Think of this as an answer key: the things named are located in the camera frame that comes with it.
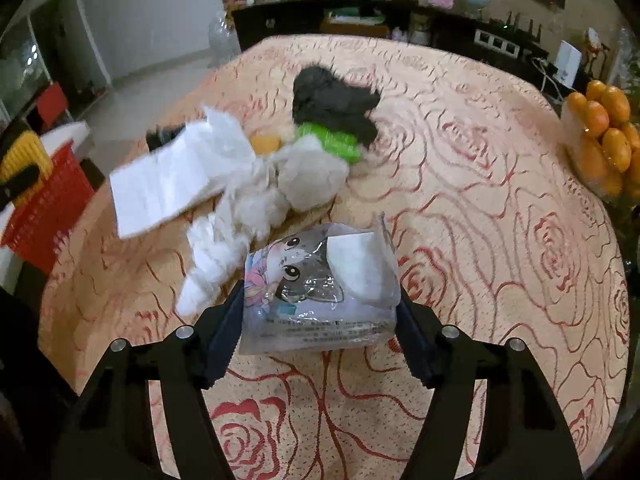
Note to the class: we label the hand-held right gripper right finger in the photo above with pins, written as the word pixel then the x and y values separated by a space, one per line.
pixel 412 340

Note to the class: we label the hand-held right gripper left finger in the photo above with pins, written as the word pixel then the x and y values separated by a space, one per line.
pixel 225 332

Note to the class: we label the cartoon print plastic packet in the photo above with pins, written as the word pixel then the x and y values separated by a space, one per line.
pixel 300 315

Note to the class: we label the white tissue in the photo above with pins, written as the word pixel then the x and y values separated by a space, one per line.
pixel 310 175
pixel 215 255

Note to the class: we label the white paper sheet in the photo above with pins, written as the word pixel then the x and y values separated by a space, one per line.
pixel 160 185

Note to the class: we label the red plastic mesh basket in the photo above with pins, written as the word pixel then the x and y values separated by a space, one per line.
pixel 45 220

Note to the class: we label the green snack packet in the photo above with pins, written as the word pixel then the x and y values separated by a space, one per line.
pixel 327 139

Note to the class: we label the rose print tablecloth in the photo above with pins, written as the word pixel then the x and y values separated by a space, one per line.
pixel 475 210

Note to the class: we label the white cushioned bench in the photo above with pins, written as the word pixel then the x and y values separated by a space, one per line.
pixel 65 137

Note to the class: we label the red chair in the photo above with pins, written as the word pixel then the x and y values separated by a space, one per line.
pixel 52 102

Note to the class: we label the pile of oranges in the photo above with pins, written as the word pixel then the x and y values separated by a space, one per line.
pixel 607 125

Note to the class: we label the clear large water bottle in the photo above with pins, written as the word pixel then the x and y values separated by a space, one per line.
pixel 222 40

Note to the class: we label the black low cabinet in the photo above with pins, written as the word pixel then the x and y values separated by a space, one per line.
pixel 280 22

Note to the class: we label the white box device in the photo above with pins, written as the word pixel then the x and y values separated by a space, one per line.
pixel 569 62

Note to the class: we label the orange box in cabinet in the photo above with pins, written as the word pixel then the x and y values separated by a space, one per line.
pixel 352 22

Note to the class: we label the black router with antennas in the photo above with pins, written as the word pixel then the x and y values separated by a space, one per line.
pixel 522 30

